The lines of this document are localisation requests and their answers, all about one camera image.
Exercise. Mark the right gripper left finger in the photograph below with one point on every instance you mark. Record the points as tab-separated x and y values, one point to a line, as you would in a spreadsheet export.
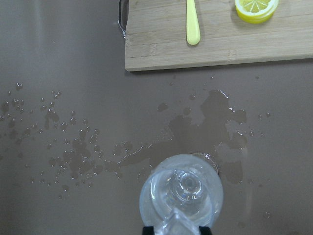
148	230

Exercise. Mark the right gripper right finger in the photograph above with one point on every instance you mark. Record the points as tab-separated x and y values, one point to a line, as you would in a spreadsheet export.
204	230

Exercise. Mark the clear wine glass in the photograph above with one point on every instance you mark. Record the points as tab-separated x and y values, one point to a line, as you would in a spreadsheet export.
187	185

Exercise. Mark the bamboo cutting board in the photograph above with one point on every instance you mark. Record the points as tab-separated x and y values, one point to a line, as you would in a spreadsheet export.
155	34

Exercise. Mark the yellow plastic knife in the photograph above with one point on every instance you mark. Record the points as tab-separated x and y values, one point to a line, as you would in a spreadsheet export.
193	34

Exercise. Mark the yellow lemon slice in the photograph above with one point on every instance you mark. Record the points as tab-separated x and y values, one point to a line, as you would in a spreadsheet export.
255	11

